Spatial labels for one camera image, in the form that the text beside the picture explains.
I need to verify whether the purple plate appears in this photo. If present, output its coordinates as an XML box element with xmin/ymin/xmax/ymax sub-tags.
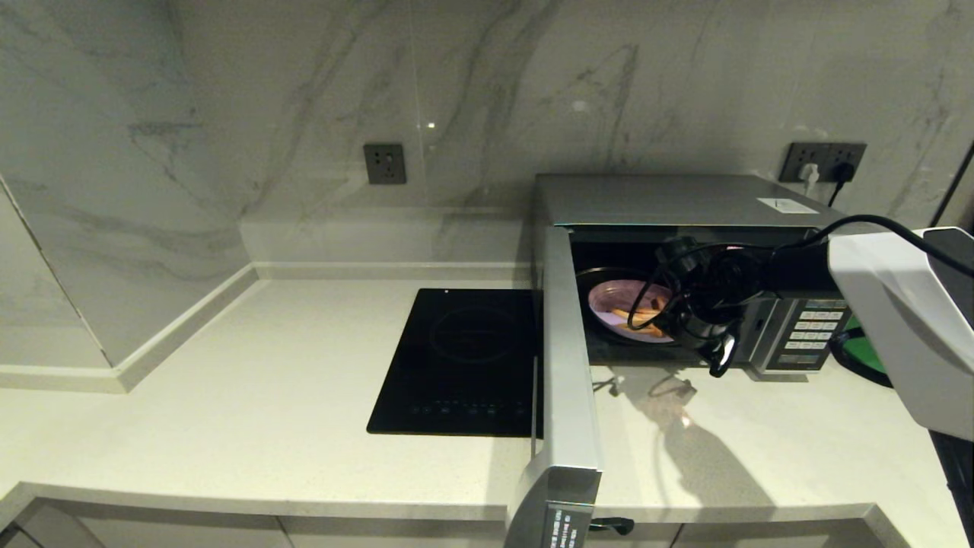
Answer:
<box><xmin>587</xmin><ymin>279</ymin><xmax>683</xmax><ymax>344</ymax></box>

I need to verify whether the black glass microwave door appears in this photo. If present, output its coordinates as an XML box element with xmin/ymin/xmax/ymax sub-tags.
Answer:
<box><xmin>505</xmin><ymin>226</ymin><xmax>635</xmax><ymax>548</ymax></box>

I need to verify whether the silver microwave oven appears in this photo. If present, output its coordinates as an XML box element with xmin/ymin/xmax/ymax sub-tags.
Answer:
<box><xmin>533</xmin><ymin>174</ymin><xmax>890</xmax><ymax>375</ymax></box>

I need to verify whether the white paper label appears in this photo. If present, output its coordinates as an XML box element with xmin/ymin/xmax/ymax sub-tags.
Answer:
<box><xmin>757</xmin><ymin>197</ymin><xmax>821</xmax><ymax>215</ymax></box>

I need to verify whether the green plastic tray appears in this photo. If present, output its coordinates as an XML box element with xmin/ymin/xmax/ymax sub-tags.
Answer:
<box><xmin>833</xmin><ymin>316</ymin><xmax>895</xmax><ymax>389</ymax></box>

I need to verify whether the grey cabinet front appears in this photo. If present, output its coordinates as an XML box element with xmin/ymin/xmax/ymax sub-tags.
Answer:
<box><xmin>601</xmin><ymin>521</ymin><xmax>887</xmax><ymax>548</ymax></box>
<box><xmin>278</xmin><ymin>516</ymin><xmax>509</xmax><ymax>548</ymax></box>
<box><xmin>17</xmin><ymin>500</ymin><xmax>294</xmax><ymax>548</ymax></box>

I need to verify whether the black induction cooktop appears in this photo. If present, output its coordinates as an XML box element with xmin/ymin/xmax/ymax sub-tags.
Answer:
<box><xmin>367</xmin><ymin>288</ymin><xmax>545</xmax><ymax>438</ymax></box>

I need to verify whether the black cylindrical wrist camera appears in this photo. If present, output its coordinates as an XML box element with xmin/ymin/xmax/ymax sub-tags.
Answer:
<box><xmin>658</xmin><ymin>236</ymin><xmax>705</xmax><ymax>279</ymax></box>

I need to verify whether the grey double wall socket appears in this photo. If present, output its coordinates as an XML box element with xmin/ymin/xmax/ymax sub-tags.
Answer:
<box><xmin>780</xmin><ymin>142</ymin><xmax>868</xmax><ymax>183</ymax></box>

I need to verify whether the grey single wall socket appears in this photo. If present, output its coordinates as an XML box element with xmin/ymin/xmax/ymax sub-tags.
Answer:
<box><xmin>363</xmin><ymin>144</ymin><xmax>406</xmax><ymax>186</ymax></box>

